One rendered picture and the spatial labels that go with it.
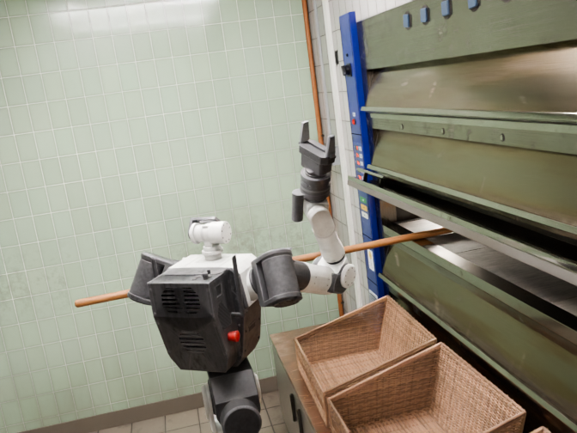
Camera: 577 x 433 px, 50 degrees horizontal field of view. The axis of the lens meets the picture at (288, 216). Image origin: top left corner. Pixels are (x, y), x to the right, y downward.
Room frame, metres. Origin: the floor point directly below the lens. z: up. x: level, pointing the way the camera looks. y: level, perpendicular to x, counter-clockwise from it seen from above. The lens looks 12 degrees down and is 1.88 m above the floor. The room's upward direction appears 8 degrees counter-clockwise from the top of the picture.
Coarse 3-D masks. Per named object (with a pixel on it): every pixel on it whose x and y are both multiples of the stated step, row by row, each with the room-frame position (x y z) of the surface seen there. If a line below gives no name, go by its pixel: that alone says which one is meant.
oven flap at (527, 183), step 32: (384, 160) 2.64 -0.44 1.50; (416, 160) 2.32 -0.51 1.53; (448, 160) 2.07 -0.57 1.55; (480, 160) 1.87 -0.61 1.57; (512, 160) 1.71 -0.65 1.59; (544, 160) 1.57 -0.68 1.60; (576, 160) 1.45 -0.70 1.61; (448, 192) 1.97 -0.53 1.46; (480, 192) 1.82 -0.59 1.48; (512, 192) 1.66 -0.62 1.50; (544, 192) 1.53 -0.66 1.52; (576, 192) 1.41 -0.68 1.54; (544, 224) 1.46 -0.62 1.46; (576, 224) 1.38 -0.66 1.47
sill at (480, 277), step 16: (384, 224) 2.78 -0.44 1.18; (416, 240) 2.45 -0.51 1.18; (432, 256) 2.26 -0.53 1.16; (448, 256) 2.17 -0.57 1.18; (464, 272) 2.01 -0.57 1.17; (480, 272) 1.95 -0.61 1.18; (480, 288) 1.90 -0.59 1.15; (496, 288) 1.80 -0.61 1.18; (512, 288) 1.77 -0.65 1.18; (512, 304) 1.72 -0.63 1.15; (528, 304) 1.64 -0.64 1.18; (544, 304) 1.62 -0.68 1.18; (544, 320) 1.56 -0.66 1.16; (560, 320) 1.50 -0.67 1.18; (576, 320) 1.49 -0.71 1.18; (576, 336) 1.43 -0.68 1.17
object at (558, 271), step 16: (368, 192) 2.46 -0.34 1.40; (400, 192) 2.37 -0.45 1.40; (416, 192) 2.39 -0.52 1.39; (416, 208) 2.00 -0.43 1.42; (448, 208) 2.02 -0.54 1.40; (464, 208) 2.04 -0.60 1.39; (448, 224) 1.76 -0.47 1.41; (480, 224) 1.73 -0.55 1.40; (496, 224) 1.74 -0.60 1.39; (512, 224) 1.76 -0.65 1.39; (480, 240) 1.58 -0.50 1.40; (528, 240) 1.53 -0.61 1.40; (544, 240) 1.54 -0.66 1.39; (560, 240) 1.55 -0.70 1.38; (512, 256) 1.43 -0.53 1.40; (528, 256) 1.37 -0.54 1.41; (576, 256) 1.36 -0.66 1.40; (560, 272) 1.25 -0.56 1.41
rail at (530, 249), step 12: (360, 180) 2.58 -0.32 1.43; (384, 192) 2.30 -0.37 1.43; (396, 192) 2.21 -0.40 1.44; (420, 204) 1.97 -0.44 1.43; (444, 216) 1.80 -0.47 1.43; (456, 216) 1.73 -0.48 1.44; (468, 228) 1.65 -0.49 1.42; (480, 228) 1.59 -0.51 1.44; (504, 240) 1.47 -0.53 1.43; (516, 240) 1.43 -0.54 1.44; (528, 252) 1.37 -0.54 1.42; (540, 252) 1.32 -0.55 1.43; (564, 264) 1.24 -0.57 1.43; (576, 264) 1.21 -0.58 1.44
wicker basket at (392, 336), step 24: (360, 312) 2.70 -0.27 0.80; (384, 312) 2.72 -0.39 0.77; (312, 336) 2.66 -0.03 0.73; (336, 336) 2.68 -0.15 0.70; (360, 336) 2.70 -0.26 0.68; (384, 336) 2.68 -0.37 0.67; (408, 336) 2.43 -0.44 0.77; (432, 336) 2.22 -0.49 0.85; (312, 360) 2.66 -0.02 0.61; (336, 360) 2.67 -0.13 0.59; (360, 360) 2.63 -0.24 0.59; (384, 360) 2.60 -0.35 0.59; (312, 384) 2.35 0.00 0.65; (336, 384) 2.44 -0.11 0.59; (384, 384) 2.38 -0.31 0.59; (408, 408) 2.17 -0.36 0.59
